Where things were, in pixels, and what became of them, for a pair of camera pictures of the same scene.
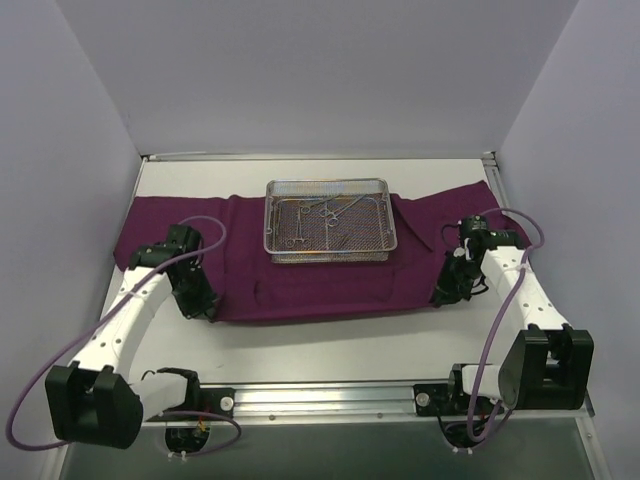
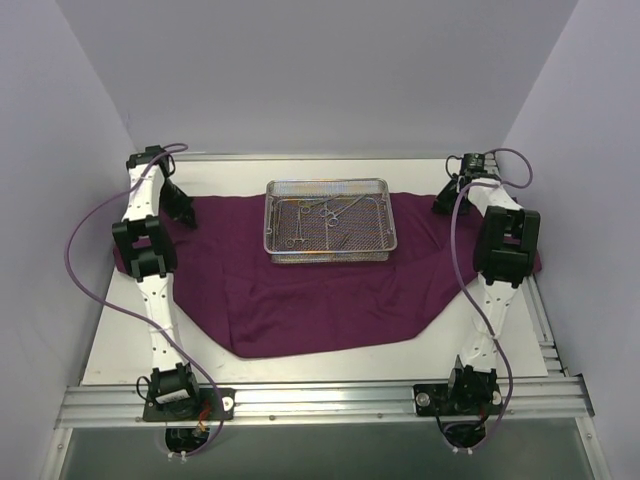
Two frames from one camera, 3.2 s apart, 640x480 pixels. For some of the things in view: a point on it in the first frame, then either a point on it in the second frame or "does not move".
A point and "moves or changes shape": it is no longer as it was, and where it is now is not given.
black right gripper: x=451 y=282 -> x=451 y=196
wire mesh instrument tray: x=330 y=221 does not move
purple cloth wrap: x=244 y=282 moves or changes shape
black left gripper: x=195 y=298 -> x=173 y=198
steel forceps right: x=332 y=217 does not move
